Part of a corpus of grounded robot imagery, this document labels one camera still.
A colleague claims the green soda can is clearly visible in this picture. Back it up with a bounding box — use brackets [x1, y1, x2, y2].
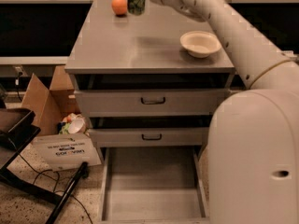
[127, 0, 146, 16]

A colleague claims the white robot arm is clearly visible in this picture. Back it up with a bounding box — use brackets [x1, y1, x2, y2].
[150, 0, 299, 224]

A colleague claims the grey drawer cabinet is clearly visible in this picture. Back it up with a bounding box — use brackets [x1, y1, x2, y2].
[64, 0, 236, 161]

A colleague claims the grey top drawer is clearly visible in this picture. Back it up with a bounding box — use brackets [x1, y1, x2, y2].
[74, 89, 229, 118]

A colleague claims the grey middle drawer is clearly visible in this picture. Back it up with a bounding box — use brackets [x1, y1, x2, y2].
[89, 128, 208, 147]

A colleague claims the grey open bottom drawer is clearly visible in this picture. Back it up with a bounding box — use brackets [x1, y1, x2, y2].
[98, 147, 209, 224]

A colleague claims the orange fruit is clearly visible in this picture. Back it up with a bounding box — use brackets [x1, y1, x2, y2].
[111, 0, 127, 16]

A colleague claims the white paper bowl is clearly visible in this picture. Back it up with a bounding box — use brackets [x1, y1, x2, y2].
[180, 31, 221, 58]

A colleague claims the white cup in box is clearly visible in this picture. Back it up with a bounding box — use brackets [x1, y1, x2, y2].
[68, 119, 86, 133]

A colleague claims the brown cardboard box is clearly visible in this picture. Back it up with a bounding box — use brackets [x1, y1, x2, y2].
[21, 65, 101, 171]

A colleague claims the black floor cable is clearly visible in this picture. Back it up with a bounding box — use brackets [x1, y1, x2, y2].
[6, 137, 94, 224]

